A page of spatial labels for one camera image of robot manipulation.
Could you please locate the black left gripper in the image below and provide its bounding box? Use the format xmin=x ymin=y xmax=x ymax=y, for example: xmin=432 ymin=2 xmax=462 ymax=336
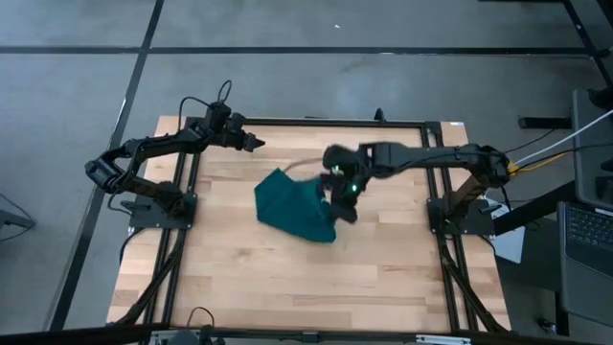
xmin=219 ymin=113 xmax=266 ymax=154

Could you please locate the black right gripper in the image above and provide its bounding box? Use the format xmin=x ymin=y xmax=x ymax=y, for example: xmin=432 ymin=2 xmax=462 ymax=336
xmin=319 ymin=143 xmax=371 ymax=225

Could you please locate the teal microfiber towel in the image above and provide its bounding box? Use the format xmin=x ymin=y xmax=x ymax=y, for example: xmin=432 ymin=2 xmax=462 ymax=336
xmin=253 ymin=167 xmax=338 ymax=244

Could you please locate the white paper sheet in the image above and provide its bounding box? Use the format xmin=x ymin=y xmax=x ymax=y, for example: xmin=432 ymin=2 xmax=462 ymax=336
xmin=488 ymin=224 xmax=527 ymax=265

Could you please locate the black diagonal desk bar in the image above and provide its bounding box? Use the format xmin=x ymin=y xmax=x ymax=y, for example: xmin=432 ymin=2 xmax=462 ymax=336
xmin=492 ymin=180 xmax=577 ymax=236

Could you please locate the black desk foot bar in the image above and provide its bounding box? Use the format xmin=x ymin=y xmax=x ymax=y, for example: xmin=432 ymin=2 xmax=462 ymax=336
xmin=517 ymin=116 xmax=574 ymax=130

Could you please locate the grey laptop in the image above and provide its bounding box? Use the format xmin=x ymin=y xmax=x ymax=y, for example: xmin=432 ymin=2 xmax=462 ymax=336
xmin=556 ymin=200 xmax=613 ymax=328

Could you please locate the grey side desk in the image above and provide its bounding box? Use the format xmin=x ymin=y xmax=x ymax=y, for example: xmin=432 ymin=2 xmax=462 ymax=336
xmin=571 ymin=88 xmax=613 ymax=211

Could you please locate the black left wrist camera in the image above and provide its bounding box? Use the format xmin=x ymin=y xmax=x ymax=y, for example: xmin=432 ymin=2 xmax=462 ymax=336
xmin=204 ymin=102 xmax=232 ymax=133

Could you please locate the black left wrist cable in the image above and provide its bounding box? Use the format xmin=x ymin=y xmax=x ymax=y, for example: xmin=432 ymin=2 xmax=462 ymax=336
xmin=177 ymin=80 xmax=234 ymax=131

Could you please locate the black aluminium table frame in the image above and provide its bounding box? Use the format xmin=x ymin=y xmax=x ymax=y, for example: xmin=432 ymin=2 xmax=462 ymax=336
xmin=114 ymin=107 xmax=511 ymax=336

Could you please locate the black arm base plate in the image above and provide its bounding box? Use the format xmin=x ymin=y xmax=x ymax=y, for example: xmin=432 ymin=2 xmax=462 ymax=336
xmin=426 ymin=196 xmax=497 ymax=237
xmin=127 ymin=191 xmax=199 ymax=230

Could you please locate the black thin cable loop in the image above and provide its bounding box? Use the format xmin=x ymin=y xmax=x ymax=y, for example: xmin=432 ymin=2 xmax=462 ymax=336
xmin=185 ymin=306 xmax=216 ymax=333

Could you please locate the black power cable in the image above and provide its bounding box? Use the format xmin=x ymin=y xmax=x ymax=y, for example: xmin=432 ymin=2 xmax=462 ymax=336
xmin=502 ymin=127 xmax=557 ymax=155

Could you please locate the yellow cable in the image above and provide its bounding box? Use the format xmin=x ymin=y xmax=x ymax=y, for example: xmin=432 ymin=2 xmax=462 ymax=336
xmin=507 ymin=150 xmax=575 ymax=176

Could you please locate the white cable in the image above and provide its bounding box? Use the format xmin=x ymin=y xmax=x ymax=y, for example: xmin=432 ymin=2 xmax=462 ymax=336
xmin=513 ymin=108 xmax=613 ymax=167

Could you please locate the black desk leg frame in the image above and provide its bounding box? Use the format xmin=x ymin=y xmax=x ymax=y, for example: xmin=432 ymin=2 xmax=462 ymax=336
xmin=561 ymin=0 xmax=613 ymax=88

